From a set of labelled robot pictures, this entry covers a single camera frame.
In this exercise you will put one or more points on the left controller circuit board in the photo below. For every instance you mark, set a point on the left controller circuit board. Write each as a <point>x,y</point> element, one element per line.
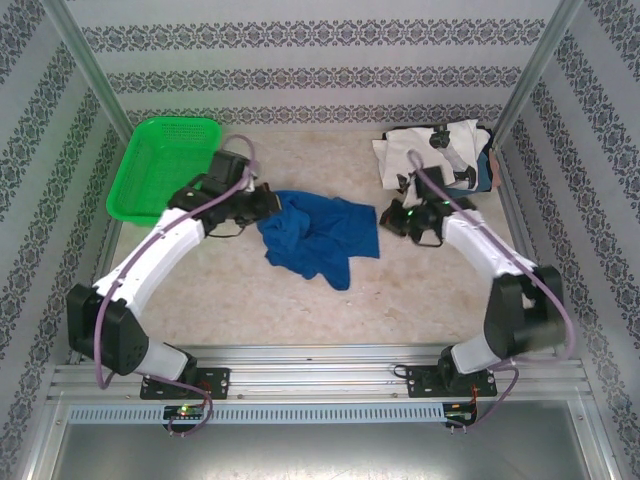
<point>185,411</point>

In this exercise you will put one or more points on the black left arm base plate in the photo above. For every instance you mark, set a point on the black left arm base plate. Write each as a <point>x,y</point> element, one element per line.
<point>215,382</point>

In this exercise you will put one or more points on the white t-shirt with black print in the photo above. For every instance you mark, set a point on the white t-shirt with black print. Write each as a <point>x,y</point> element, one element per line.
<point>425,150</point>

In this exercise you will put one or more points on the aluminium corner post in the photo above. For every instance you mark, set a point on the aluminium corner post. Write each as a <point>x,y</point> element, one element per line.
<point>95,75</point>
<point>535,75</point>

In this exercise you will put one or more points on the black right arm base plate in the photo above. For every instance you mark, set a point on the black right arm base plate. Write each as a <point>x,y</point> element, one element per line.
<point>422,382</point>

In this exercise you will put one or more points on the pink folded garment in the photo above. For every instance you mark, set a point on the pink folded garment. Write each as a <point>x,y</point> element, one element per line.
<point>495,165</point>

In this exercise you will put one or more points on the controller circuit board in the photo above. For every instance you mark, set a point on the controller circuit board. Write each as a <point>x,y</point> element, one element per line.
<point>185,411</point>
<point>460,408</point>

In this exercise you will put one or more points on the grey metal sheet panel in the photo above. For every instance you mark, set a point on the grey metal sheet panel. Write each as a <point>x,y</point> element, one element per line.
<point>320,450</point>

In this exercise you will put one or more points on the right controller circuit board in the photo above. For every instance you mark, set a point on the right controller circuit board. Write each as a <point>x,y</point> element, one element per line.
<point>460,408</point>

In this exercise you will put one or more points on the bright blue t-shirt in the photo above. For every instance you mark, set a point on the bright blue t-shirt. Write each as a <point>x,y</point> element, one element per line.
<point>325,235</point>

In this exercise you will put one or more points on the slate blue folded t-shirt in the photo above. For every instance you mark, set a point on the slate blue folded t-shirt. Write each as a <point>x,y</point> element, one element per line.
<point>480,172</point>

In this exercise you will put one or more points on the green plastic basket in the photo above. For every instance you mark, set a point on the green plastic basket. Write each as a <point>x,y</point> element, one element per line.
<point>160,165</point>

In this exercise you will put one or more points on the aluminium rail frame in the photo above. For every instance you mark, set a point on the aluminium rail frame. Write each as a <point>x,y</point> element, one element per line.
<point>310,372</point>

